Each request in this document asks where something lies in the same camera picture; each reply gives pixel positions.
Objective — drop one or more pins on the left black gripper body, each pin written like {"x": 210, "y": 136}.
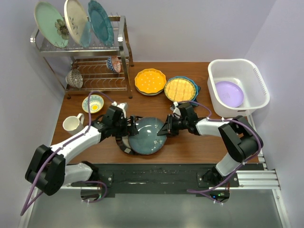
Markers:
{"x": 120, "y": 128}

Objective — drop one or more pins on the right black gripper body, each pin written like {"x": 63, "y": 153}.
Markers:
{"x": 179, "y": 124}

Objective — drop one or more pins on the black rimmed cream plate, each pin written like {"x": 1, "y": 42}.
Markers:
{"x": 124, "y": 146}

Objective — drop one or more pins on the dark blue speckled plate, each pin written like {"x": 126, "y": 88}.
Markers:
{"x": 147, "y": 142}

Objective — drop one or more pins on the purple plate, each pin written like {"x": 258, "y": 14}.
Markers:
{"x": 230, "y": 93}

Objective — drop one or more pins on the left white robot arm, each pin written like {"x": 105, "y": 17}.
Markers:
{"x": 49, "y": 168}

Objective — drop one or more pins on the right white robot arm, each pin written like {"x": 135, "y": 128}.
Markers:
{"x": 240, "y": 139}

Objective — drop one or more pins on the white plastic bin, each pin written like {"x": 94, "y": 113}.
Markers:
{"x": 246, "y": 75}

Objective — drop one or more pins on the yellow blue patterned bowl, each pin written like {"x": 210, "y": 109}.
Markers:
{"x": 96, "y": 103}

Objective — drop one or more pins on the yellow woven pattern plate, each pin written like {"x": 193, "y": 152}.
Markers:
{"x": 180, "y": 89}

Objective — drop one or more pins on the dark blue scalloped plate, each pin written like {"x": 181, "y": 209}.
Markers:
{"x": 197, "y": 88}

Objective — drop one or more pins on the cream ceramic mug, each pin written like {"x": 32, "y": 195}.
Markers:
{"x": 74, "y": 124}

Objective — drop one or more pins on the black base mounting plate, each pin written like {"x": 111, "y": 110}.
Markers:
{"x": 153, "y": 178}

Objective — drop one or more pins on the orange dotted plate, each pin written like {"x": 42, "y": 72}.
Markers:
{"x": 150, "y": 81}

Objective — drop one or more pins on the metal dish rack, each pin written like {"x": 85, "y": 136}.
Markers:
{"x": 91, "y": 61}

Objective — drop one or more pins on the grey patterned bowl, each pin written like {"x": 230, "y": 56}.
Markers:
{"x": 74, "y": 78}

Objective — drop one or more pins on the blue orange patterned bowl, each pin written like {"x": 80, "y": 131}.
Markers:
{"x": 113, "y": 64}

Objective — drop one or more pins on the small light blue plate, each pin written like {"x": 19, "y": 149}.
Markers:
{"x": 85, "y": 38}

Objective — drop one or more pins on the teal scalloped plate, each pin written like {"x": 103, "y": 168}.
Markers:
{"x": 101, "y": 23}

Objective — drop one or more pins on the cream floral plate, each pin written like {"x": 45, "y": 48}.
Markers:
{"x": 75, "y": 17}

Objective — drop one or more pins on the mint green flower plate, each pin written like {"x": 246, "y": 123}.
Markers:
{"x": 51, "y": 24}

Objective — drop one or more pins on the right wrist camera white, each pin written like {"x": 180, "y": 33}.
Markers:
{"x": 174, "y": 108}

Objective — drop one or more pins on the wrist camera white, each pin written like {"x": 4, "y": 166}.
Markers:
{"x": 122, "y": 106}
{"x": 174, "y": 108}

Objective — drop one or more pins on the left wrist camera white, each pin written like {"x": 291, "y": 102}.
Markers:
{"x": 122, "y": 106}

